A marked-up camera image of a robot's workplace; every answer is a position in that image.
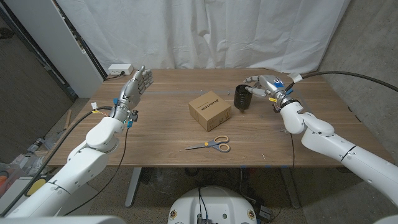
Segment clutter pile with plastic bags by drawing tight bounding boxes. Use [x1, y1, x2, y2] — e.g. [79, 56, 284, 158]
[9, 136, 57, 175]

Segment orange grey handled scissors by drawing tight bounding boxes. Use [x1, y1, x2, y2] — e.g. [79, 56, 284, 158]
[185, 135, 231, 153]

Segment wooden stick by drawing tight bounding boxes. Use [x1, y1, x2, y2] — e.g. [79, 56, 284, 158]
[63, 108, 73, 131]

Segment white cabinet panel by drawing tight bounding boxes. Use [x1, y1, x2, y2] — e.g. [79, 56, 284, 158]
[3, 0, 105, 98]

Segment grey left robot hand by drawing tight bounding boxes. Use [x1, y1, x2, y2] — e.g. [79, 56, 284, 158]
[111, 64, 154, 122]

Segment small grey adapter box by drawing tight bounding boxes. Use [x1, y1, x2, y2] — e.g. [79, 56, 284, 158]
[259, 205, 273, 220]

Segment grey table leg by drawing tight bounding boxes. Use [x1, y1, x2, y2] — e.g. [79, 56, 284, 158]
[124, 167, 142, 208]
[281, 167, 301, 209]

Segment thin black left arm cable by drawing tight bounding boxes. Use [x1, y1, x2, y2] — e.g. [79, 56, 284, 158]
[63, 127, 130, 216]

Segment black cup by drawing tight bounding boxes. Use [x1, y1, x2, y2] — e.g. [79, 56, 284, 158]
[233, 84, 253, 110]

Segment black power strip cable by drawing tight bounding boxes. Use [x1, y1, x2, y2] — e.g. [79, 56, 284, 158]
[104, 72, 125, 81]

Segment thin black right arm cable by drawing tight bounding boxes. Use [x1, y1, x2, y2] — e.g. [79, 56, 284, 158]
[289, 133, 295, 169]

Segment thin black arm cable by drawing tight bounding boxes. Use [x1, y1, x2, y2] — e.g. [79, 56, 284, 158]
[289, 133, 295, 169]
[63, 127, 130, 216]

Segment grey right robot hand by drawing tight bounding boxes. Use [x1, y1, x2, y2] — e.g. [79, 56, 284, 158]
[243, 74, 299, 110]

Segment white power strip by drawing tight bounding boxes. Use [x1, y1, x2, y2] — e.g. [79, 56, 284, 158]
[108, 63, 134, 76]

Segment white cloth backdrop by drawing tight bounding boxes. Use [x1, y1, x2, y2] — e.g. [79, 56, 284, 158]
[55, 0, 352, 75]

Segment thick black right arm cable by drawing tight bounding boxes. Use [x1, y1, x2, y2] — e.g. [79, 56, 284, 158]
[287, 70, 398, 93]

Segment brown cardboard box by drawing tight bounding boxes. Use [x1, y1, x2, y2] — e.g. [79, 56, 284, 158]
[188, 90, 233, 133]

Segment yellow black foot pedal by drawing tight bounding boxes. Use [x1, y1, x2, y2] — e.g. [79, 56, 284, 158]
[24, 179, 47, 197]

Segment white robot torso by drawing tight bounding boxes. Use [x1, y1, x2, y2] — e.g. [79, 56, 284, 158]
[167, 185, 258, 224]

